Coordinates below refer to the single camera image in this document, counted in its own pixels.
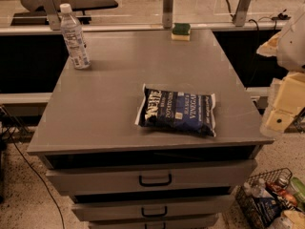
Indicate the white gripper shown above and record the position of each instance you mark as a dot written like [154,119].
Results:
[294,50]

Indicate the green and yellow sponge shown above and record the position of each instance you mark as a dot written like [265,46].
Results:
[181,31]

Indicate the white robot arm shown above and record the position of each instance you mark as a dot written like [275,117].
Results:
[288,46]

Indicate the blue chip bag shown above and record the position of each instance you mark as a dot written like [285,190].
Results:
[178,111]

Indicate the blue bag in basket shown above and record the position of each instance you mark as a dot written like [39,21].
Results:
[268,208]

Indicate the green can in basket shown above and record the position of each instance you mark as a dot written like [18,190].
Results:
[297,188]

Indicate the water bottle in basket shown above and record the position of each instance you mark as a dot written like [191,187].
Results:
[259,189]

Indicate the grey drawer cabinet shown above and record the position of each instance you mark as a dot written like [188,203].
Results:
[154,135]

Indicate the clear plastic water bottle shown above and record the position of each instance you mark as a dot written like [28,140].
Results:
[73,37]

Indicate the black wire basket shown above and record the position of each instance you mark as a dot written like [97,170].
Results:
[246,200]

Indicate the right metal bracket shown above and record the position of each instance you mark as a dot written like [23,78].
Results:
[240,15]

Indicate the metal bracket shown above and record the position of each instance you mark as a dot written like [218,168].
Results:
[52,15]
[167,14]
[240,15]

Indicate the middle metal bracket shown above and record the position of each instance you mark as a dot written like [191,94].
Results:
[167,14]

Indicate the left metal bracket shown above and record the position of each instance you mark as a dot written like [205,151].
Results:
[52,15]

